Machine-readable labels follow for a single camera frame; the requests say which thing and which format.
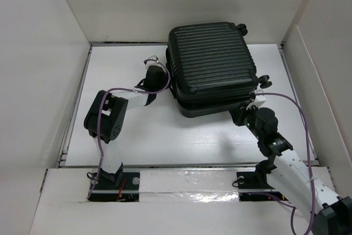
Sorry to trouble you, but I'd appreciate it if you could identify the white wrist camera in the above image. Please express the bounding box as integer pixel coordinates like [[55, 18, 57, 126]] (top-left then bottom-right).
[[246, 89, 266, 110], [144, 55, 166, 72]]

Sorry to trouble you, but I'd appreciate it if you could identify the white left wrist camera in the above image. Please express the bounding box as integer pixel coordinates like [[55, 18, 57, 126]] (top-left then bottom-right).
[[144, 55, 166, 72]]

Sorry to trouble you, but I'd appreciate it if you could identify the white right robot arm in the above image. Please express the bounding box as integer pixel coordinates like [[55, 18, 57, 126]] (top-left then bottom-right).
[[229, 107, 351, 234]]

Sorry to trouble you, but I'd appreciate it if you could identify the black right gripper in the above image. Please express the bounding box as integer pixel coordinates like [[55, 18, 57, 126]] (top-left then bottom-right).
[[229, 101, 263, 140]]

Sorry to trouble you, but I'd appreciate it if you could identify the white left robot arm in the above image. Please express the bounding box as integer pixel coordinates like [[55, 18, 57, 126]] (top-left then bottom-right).
[[84, 59, 171, 191]]

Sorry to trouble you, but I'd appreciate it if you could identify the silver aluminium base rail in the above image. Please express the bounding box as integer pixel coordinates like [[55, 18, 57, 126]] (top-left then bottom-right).
[[93, 166, 271, 194]]

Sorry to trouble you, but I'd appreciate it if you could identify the black ribbed hard-shell suitcase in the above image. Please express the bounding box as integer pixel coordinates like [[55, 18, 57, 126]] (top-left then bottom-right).
[[166, 21, 272, 118]]

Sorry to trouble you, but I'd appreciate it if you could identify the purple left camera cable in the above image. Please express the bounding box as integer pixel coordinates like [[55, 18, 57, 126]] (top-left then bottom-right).
[[87, 58, 171, 200]]

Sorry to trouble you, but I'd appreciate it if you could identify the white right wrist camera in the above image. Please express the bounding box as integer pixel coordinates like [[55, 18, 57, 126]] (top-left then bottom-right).
[[246, 89, 266, 110]]

